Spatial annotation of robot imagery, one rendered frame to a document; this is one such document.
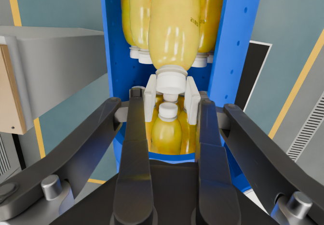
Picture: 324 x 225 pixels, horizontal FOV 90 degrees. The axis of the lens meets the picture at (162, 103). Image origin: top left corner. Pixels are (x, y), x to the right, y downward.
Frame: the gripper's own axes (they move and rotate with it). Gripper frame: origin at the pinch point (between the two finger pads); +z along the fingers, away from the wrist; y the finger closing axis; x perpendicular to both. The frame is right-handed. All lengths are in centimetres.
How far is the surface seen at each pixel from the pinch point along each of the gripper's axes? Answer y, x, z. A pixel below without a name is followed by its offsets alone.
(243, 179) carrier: 32, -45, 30
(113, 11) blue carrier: -12.8, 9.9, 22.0
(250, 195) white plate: 33, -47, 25
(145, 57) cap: -5.1, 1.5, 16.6
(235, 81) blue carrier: 10.9, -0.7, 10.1
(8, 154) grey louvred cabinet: -165, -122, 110
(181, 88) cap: 1.3, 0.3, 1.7
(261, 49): 68, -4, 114
